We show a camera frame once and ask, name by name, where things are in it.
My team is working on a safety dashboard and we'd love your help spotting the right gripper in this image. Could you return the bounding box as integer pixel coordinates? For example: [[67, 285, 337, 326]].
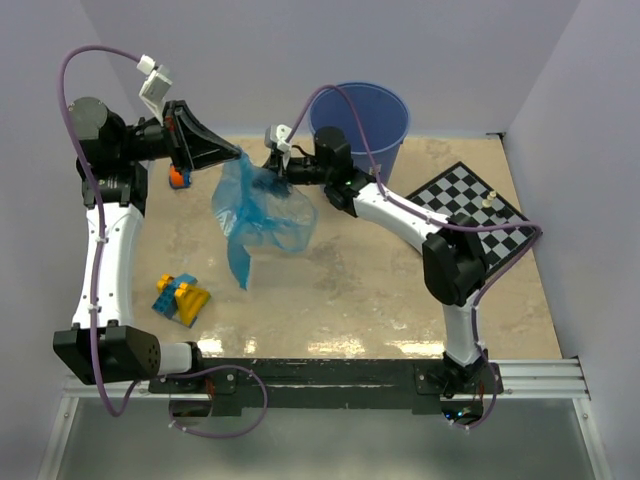
[[246, 149, 333, 199]]

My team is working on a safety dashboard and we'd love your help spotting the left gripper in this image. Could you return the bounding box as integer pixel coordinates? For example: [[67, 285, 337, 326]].
[[118, 99, 241, 175]]

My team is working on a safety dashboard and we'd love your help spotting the single blue trash bag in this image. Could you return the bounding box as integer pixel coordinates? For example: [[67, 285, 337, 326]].
[[211, 152, 318, 290]]

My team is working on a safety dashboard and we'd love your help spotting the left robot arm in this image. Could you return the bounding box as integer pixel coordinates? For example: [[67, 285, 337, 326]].
[[53, 97, 242, 392]]

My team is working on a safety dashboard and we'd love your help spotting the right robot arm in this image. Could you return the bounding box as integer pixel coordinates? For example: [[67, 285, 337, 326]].
[[264, 124, 488, 398]]

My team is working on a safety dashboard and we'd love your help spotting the blue plastic trash bin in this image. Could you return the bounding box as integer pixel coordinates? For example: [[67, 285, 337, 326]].
[[308, 82, 410, 184]]

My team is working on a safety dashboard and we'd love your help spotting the orange blue toy car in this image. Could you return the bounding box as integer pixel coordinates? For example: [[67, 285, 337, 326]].
[[168, 164, 191, 190]]

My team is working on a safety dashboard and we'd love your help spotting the black white chessboard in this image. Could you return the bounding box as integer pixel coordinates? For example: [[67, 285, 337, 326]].
[[407, 162, 536, 278]]

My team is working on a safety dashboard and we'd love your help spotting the yellow blue toy block pile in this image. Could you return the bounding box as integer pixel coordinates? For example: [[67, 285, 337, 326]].
[[152, 274, 211, 328]]

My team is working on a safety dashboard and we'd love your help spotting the white chess piece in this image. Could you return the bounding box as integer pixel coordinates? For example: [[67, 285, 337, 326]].
[[482, 190, 497, 209]]

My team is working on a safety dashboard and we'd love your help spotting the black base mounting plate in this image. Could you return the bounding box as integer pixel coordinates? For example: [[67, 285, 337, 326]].
[[149, 358, 504, 420]]

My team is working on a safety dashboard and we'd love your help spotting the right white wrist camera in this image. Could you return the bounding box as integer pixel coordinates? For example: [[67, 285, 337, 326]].
[[264, 124, 293, 160]]

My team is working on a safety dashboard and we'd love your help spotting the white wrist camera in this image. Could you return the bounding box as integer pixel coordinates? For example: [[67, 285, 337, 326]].
[[137, 55, 173, 122], [264, 124, 293, 160]]

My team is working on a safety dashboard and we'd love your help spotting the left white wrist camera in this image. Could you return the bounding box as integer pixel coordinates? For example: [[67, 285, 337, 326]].
[[137, 55, 173, 122]]

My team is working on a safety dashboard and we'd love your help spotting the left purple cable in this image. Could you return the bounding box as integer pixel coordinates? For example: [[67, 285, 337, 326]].
[[59, 44, 269, 440]]

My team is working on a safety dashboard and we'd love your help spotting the purple cable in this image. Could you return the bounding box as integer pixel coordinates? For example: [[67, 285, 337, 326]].
[[287, 83, 544, 431], [59, 44, 269, 440]]

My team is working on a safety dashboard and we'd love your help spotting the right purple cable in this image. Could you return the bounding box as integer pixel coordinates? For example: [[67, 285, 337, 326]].
[[287, 83, 544, 431]]

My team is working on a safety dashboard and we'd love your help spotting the aluminium frame rail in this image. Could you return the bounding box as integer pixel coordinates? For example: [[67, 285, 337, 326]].
[[62, 359, 591, 403]]

